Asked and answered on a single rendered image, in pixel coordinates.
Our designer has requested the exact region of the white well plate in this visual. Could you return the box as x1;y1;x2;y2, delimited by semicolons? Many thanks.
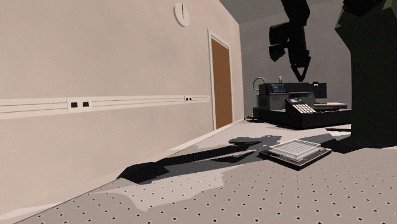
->
268;139;322;160

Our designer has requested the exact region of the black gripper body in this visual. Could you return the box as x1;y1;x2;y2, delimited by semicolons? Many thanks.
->
289;38;309;60

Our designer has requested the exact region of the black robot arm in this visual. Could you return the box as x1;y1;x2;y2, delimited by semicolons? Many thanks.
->
269;0;383;62

